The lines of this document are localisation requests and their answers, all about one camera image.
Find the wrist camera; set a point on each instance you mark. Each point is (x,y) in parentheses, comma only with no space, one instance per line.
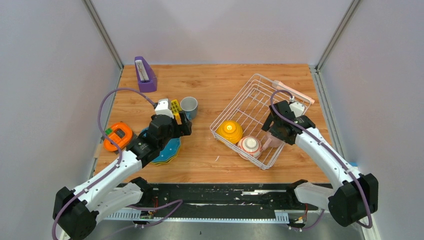
(297,108)
(163,107)

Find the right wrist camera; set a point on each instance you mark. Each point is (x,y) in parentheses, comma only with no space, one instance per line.
(297,108)

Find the green polka dot plate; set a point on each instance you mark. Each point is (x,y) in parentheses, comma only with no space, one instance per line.
(169,158)

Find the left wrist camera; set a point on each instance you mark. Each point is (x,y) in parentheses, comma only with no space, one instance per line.
(163,107)

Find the blue polka dot plate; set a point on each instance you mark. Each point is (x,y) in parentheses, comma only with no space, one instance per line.
(171,149)

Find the blue ceramic mug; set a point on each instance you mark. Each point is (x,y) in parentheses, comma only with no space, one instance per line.
(189,105)

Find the yellow polka dot plate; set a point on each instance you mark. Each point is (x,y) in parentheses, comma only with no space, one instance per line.
(163,163)

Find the purple metronome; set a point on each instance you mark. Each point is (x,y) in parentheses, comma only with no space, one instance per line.
(146,78)

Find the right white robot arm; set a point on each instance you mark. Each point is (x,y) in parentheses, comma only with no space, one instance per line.
(353,195)

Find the yellow ribbed bowl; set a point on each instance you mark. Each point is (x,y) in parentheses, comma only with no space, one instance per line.
(231,131)

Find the orange tape measure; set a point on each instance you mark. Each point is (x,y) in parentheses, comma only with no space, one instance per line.
(121,134)

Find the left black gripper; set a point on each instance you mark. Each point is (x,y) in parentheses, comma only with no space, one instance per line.
(185,128)

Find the yellow toy block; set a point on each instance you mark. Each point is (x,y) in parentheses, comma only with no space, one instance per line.
(175,107)

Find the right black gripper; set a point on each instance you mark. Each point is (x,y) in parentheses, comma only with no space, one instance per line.
(273,130)

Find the pink white rack handle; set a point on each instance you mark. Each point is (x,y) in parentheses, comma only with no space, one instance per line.
(278,85)

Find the white wire dish rack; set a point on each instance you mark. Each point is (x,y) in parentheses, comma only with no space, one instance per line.
(250,108)

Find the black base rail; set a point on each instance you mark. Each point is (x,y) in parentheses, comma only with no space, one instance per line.
(223,202)

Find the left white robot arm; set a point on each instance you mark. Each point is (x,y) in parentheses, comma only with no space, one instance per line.
(78,211)

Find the pink ceramic mug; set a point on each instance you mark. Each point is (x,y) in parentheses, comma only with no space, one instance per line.
(270,141)

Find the white red patterned bowl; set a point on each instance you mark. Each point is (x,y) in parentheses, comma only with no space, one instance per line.
(251,146)

